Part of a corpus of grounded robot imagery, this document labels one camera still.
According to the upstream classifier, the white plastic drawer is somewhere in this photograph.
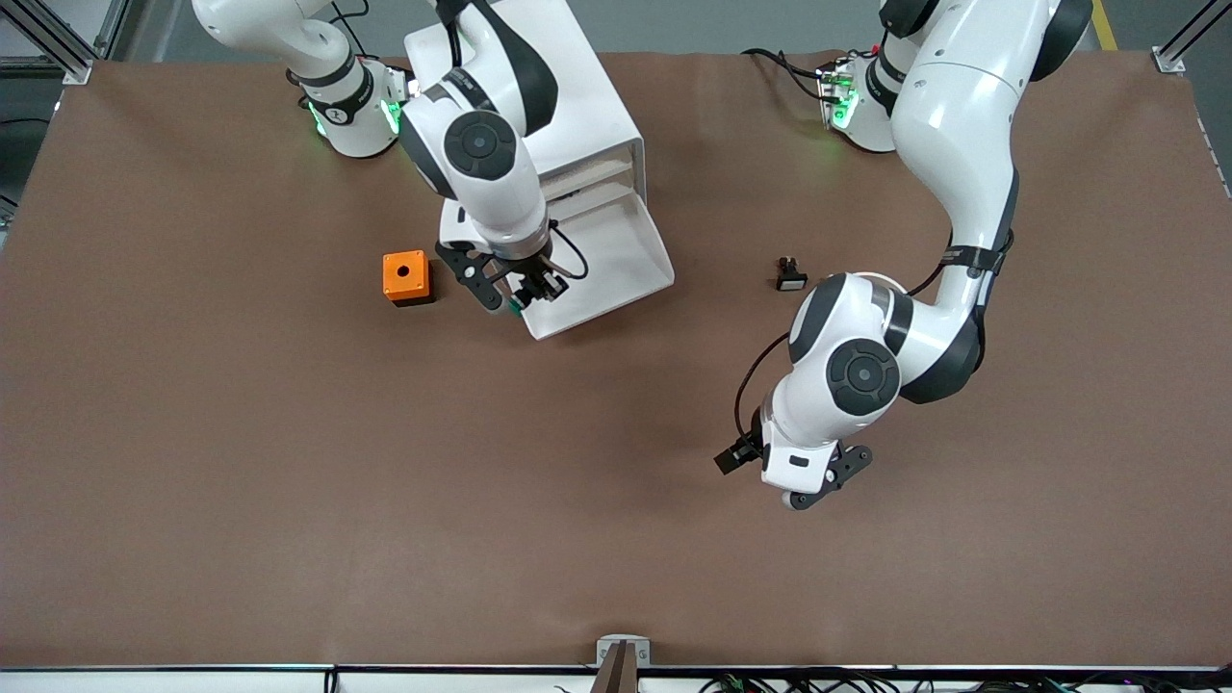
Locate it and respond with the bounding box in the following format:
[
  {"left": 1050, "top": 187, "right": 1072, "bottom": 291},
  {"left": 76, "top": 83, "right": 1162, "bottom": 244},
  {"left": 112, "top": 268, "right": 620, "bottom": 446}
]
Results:
[
  {"left": 549, "top": 178, "right": 640, "bottom": 220},
  {"left": 544, "top": 154, "right": 638, "bottom": 200},
  {"left": 500, "top": 188, "right": 676, "bottom": 342}
]

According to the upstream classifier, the white drawer cabinet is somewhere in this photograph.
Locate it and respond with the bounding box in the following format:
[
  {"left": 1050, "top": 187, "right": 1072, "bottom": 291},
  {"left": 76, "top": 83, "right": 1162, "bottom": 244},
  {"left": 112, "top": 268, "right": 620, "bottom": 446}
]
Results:
[{"left": 403, "top": 0, "right": 649, "bottom": 290}]

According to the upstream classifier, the base connector plate green light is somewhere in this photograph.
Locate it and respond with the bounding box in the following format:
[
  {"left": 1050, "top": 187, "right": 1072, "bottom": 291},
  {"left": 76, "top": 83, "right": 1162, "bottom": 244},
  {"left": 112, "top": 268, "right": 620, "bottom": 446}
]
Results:
[
  {"left": 816, "top": 58, "right": 860, "bottom": 131},
  {"left": 383, "top": 63, "right": 423, "bottom": 136}
]

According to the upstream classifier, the brown table cover sheet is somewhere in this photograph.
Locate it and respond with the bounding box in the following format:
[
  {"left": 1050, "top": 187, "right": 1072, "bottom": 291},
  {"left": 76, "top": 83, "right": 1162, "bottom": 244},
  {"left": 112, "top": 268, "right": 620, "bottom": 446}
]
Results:
[{"left": 0, "top": 48, "right": 1232, "bottom": 670}]

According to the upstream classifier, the orange button enclosure box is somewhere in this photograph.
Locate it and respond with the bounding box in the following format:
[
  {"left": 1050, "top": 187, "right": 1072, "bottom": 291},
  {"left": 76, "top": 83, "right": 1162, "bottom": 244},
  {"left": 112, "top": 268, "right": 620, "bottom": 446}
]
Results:
[{"left": 382, "top": 250, "right": 436, "bottom": 307}]

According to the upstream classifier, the grey metal bracket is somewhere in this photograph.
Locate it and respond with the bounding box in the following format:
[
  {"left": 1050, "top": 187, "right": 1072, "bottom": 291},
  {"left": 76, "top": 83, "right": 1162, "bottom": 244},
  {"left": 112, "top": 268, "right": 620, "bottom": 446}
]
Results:
[{"left": 596, "top": 634, "right": 652, "bottom": 668}]

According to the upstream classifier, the brown wedge post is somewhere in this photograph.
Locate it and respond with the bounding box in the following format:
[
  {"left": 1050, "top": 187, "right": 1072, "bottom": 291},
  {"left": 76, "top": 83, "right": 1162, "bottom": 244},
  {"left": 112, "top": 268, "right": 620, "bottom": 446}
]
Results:
[{"left": 589, "top": 640, "right": 641, "bottom": 693}]

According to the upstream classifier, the black base cable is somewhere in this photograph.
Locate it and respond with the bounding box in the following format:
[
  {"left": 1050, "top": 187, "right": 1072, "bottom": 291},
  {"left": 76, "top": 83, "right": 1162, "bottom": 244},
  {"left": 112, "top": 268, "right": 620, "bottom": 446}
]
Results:
[
  {"left": 327, "top": 0, "right": 376, "bottom": 61},
  {"left": 741, "top": 46, "right": 829, "bottom": 102}
]

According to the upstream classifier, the aluminium frame post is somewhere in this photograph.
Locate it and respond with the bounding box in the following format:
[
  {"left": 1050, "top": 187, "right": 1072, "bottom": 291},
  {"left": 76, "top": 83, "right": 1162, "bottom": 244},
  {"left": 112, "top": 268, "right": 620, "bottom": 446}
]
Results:
[
  {"left": 1150, "top": 0, "right": 1232, "bottom": 74},
  {"left": 0, "top": 0, "right": 131, "bottom": 86}
]

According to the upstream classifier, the white table edge rail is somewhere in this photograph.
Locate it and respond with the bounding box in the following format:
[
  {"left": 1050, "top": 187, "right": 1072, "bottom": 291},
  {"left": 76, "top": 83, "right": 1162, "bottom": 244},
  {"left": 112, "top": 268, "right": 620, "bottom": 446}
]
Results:
[{"left": 0, "top": 664, "right": 1232, "bottom": 693}]

